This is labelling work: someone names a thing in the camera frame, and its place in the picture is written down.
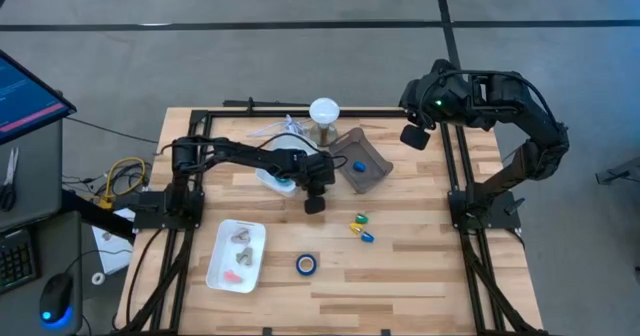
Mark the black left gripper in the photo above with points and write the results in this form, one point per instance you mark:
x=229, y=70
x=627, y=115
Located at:
x=312, y=171

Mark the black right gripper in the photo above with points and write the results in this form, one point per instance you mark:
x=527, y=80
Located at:
x=445, y=98

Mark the teal tape roll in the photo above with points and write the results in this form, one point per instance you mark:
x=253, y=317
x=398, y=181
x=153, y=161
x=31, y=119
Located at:
x=282, y=180

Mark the green mini stapler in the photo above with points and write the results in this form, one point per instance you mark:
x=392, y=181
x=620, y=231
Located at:
x=362, y=219

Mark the blue mini stapler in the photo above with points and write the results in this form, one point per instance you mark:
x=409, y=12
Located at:
x=368, y=237

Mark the grey staple remover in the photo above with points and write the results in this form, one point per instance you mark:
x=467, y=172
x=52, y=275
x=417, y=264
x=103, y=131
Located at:
x=245, y=257

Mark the pink staple remover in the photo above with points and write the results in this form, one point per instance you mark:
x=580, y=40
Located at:
x=232, y=277

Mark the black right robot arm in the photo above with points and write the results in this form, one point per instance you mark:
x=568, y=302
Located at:
x=545, y=131

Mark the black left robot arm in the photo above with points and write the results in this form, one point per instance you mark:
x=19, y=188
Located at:
x=240, y=151

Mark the yellow mini stapler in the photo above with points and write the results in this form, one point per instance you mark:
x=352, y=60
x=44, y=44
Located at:
x=356, y=227

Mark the dark blue tape roll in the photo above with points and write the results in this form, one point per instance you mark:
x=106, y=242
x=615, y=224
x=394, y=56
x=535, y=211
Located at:
x=298, y=265

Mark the small white tape roll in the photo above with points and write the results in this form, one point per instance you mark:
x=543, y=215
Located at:
x=94, y=278

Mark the white plastic bin with tag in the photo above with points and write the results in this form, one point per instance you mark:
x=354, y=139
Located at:
x=270, y=183

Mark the dark plastic bin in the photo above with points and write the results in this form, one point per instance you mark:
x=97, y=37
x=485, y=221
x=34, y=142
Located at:
x=350, y=148

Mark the white bulb table lamp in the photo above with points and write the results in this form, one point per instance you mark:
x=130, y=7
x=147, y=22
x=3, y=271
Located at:
x=324, y=110

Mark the plain white plastic bin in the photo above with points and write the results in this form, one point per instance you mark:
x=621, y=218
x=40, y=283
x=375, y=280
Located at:
x=220, y=256

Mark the black floor stand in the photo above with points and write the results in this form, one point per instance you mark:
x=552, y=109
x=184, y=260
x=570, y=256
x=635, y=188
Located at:
x=620, y=176

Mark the black computer mouse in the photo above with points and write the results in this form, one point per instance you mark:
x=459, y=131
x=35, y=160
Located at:
x=55, y=296

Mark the grey side desk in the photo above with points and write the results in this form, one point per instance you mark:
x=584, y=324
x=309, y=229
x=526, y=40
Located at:
x=35, y=186

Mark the black keyboard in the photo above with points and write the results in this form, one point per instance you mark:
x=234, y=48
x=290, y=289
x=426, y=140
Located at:
x=17, y=261

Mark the computer monitor with blue screen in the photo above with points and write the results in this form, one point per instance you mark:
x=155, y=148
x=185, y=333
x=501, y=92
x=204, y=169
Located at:
x=25, y=101

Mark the black aluminium table frame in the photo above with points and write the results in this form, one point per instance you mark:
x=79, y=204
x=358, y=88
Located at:
x=230, y=113

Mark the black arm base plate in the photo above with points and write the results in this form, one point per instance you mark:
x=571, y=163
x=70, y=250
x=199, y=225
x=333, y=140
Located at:
x=150, y=221
x=500, y=218

